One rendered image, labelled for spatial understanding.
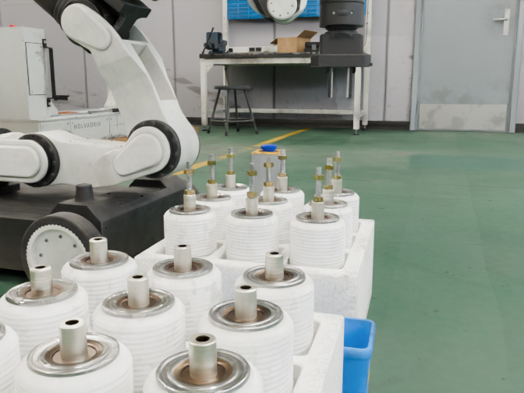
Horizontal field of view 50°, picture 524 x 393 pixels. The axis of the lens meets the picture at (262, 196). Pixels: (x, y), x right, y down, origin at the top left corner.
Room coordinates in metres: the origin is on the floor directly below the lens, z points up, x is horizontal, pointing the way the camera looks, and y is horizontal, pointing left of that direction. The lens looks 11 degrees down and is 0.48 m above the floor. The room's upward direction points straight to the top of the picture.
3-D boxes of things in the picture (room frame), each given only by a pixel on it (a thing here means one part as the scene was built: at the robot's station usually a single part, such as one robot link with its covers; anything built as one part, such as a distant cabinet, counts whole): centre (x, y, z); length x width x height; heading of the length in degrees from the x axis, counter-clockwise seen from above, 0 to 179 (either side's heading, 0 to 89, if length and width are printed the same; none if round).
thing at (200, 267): (0.67, 0.10, 0.25); 0.08 x 0.08 x 0.01
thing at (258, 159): (1.39, -0.02, 0.16); 0.07 x 0.07 x 0.31; 75
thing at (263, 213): (0.97, 0.02, 0.25); 0.08 x 0.08 x 0.01
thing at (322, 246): (0.94, -0.10, 0.16); 0.10 x 0.10 x 0.18
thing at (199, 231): (1.00, 0.13, 0.16); 0.10 x 0.10 x 0.18
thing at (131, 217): (1.53, 0.59, 0.19); 0.64 x 0.52 x 0.33; 72
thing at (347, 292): (1.09, -0.01, 0.09); 0.39 x 0.39 x 0.18; 75
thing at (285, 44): (5.88, -0.32, 0.87); 0.40 x 0.30 x 0.23; 58
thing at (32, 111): (4.15, 1.36, 0.45); 1.51 x 0.57 x 0.74; 162
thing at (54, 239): (1.20, 0.44, 0.10); 0.20 x 0.05 x 0.20; 72
